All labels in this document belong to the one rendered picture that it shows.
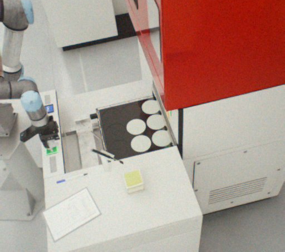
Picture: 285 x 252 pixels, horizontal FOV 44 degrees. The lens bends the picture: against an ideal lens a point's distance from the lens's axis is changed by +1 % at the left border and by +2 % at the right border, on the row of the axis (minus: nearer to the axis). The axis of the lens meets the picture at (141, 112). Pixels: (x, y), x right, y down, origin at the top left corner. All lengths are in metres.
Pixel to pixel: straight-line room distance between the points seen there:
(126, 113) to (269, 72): 0.77
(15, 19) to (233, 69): 0.97
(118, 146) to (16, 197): 1.26
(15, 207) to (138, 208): 1.44
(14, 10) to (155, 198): 1.01
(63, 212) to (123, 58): 2.26
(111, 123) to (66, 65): 1.85
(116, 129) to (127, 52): 1.89
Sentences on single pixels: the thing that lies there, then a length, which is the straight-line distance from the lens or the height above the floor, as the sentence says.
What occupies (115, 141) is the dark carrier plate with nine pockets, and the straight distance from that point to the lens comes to 1.75.
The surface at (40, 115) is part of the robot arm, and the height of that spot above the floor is 1.25.
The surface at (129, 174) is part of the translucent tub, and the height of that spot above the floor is 1.03.
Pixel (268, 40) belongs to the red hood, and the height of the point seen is 1.49.
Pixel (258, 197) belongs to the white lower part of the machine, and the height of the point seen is 0.13.
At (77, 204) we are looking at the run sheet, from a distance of 1.54.
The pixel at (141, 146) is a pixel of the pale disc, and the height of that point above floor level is 0.90.
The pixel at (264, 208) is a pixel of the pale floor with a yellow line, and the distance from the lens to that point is 2.62.
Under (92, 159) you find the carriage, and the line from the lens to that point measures 1.74.
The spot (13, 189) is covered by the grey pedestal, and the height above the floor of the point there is 0.03.
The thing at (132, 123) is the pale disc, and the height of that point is 0.90.
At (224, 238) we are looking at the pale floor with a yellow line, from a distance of 2.49.
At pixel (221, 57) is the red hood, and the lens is 1.30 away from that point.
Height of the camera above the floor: 2.32
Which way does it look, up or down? 50 degrees down
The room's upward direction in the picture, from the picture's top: 7 degrees counter-clockwise
